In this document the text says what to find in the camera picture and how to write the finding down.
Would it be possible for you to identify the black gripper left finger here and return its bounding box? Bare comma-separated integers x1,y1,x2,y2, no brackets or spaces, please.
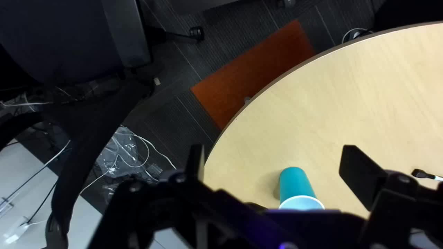
170,143,259,230

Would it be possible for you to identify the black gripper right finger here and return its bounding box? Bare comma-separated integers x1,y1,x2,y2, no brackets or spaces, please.
339,145,443,230

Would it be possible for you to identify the black office chair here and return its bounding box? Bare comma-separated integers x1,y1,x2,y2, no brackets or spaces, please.
0,0,205,92

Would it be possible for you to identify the black and white marker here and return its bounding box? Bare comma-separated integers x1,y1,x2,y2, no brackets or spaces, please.
411,168,443,181

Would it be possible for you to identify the orange floor mat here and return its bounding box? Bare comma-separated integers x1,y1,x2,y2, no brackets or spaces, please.
191,20,316,128

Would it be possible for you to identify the blue plastic cup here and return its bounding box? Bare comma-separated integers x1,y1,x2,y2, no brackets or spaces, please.
278,167,324,210

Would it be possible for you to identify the white cable on floor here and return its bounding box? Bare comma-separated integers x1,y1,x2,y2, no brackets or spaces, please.
0,132,179,232

